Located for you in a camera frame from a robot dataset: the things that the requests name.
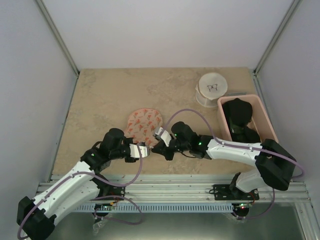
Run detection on aluminium frame post right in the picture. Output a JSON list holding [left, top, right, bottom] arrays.
[[252, 0, 303, 77]]

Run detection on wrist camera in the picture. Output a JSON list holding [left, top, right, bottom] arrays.
[[153, 127, 172, 147], [129, 143, 150, 159]]

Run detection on pink plastic basket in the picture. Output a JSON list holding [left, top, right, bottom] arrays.
[[217, 94, 279, 143]]

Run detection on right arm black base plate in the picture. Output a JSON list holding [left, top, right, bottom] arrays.
[[208, 184, 260, 201]]

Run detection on white cylindrical mesh bag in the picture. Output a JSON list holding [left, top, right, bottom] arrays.
[[195, 72, 228, 108]]

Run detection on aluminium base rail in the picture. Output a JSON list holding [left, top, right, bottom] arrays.
[[36, 174, 311, 204]]

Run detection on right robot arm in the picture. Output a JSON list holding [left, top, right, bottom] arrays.
[[152, 121, 296, 200]]

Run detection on black clothes in basket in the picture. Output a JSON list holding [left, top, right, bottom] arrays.
[[222, 98, 261, 143]]

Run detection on floral mesh laundry bag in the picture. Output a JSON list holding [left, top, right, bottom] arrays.
[[124, 108, 163, 148]]

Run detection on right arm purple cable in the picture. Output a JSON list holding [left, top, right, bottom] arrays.
[[162, 108, 306, 222]]

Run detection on aluminium frame post left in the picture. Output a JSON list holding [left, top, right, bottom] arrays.
[[34, 0, 80, 78]]

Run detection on grey slotted cable duct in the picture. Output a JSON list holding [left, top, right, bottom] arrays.
[[74, 203, 234, 213]]

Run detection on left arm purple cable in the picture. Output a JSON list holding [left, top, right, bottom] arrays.
[[16, 147, 146, 240]]

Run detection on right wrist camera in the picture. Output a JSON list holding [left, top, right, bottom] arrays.
[[153, 127, 172, 147]]

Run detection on small controller board with wires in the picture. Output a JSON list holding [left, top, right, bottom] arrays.
[[94, 201, 118, 213]]

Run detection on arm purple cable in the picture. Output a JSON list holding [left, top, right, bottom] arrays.
[[16, 147, 146, 240], [162, 108, 306, 222]]

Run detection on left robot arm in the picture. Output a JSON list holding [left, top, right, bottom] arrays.
[[16, 128, 150, 240]]

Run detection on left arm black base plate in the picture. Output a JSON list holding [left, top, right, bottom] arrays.
[[98, 184, 126, 201]]

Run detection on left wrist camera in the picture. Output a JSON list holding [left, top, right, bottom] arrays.
[[129, 143, 150, 159]]

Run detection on aluminium frame post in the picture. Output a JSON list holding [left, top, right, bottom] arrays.
[[34, 0, 80, 78], [252, 0, 303, 77]]

